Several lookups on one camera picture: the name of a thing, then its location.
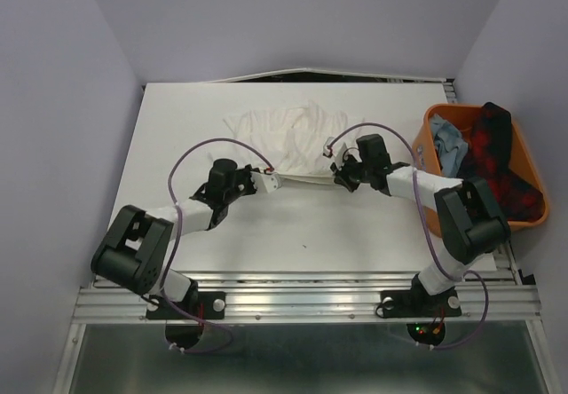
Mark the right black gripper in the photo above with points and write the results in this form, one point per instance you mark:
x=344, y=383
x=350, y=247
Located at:
x=341, y=175

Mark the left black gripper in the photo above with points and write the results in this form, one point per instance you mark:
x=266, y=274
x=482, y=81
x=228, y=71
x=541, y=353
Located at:
x=245, y=173

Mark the white skirt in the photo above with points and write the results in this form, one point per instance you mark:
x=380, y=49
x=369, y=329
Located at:
x=293, y=138

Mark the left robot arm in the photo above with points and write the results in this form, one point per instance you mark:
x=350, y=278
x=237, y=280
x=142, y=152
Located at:
x=136, y=247

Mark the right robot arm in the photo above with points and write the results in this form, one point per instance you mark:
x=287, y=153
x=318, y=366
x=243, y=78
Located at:
x=461, y=217

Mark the light blue skirt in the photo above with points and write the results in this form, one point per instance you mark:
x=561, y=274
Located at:
x=450, y=145

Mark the red black plaid skirt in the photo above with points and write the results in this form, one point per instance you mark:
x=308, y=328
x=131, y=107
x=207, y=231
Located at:
x=489, y=154

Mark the orange plastic basket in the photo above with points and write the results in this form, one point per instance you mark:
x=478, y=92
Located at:
x=462, y=117

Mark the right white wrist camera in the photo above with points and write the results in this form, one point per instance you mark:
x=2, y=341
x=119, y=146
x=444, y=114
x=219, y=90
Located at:
x=334, y=152

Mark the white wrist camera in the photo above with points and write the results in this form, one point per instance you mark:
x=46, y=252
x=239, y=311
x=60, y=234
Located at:
x=334, y=152
x=265, y=183

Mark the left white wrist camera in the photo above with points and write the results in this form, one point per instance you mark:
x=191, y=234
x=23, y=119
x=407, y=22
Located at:
x=265, y=183

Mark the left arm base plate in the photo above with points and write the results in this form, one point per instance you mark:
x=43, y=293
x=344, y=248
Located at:
x=209, y=305

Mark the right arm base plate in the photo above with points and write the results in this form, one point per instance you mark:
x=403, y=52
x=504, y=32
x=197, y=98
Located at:
x=404, y=304

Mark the aluminium frame rail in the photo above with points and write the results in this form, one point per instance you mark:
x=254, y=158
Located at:
x=310, y=297

